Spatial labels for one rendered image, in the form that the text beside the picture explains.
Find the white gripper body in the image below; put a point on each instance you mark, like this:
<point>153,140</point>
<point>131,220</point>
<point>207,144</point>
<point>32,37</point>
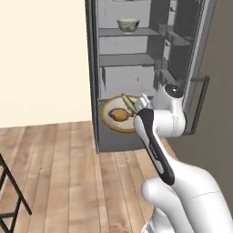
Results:
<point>143,102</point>

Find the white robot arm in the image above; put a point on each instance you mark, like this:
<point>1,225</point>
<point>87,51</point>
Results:
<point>182,194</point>

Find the green and white fish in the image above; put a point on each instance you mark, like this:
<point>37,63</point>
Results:
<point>128,102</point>

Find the grey fridge drawer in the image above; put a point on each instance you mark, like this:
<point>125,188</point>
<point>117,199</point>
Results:
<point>129,80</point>

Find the brown chicken drumstick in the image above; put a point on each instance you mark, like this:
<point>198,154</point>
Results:
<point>119,114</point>

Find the grey fridge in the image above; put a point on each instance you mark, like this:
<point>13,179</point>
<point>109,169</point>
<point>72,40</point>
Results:
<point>121,75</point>

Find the tan rimmed white bowl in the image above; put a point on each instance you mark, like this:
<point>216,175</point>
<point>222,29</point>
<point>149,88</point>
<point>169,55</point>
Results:
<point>113,123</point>

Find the grey fridge shelf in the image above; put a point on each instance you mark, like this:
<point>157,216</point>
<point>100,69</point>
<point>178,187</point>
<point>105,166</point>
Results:
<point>127,59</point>
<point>127,32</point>

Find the grey fridge door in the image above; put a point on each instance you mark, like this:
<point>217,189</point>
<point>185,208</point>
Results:
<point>182,39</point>

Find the pale green bowl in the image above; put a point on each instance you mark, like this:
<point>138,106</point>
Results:
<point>128,25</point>

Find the black metal stool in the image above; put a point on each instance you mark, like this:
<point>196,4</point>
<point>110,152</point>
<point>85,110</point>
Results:
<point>12,194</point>

